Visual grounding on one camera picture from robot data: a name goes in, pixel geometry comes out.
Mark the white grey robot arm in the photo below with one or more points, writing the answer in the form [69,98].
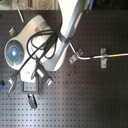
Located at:
[37,49]

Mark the metal cable clip lower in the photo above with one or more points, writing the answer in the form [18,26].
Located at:
[72,59]

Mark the metal clip top left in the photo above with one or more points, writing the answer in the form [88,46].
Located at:
[12,32]

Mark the metal cable clip upper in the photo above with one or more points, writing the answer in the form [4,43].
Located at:
[79,52]

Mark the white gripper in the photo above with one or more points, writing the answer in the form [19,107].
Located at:
[30,89]

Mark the metal cable clip right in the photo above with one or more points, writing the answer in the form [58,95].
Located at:
[103,58]

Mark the metal cable clip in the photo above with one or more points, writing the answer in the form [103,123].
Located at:
[72,59]
[79,52]
[103,58]

